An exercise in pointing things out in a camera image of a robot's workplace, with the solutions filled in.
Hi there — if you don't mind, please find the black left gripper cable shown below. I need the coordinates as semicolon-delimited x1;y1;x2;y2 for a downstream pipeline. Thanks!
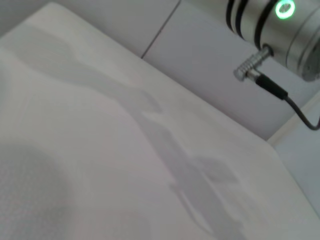
233;46;320;132

